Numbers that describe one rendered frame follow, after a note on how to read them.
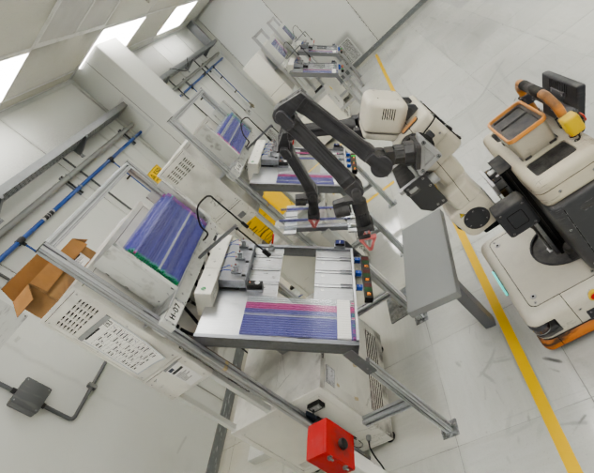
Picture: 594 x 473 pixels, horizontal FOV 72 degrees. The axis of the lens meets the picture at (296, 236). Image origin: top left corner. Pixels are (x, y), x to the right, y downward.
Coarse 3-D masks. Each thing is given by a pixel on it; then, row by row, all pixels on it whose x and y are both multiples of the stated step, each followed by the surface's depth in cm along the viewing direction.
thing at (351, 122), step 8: (344, 120) 180; (352, 120) 180; (312, 128) 180; (320, 128) 180; (352, 128) 179; (280, 136) 185; (288, 136) 182; (360, 136) 180; (280, 144) 185; (288, 144) 185
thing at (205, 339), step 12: (204, 336) 174; (216, 336) 174; (228, 336) 174; (240, 336) 174; (252, 336) 174; (252, 348) 176; (264, 348) 175; (276, 348) 175; (288, 348) 174; (300, 348) 174; (312, 348) 173; (324, 348) 173; (336, 348) 172; (348, 348) 172
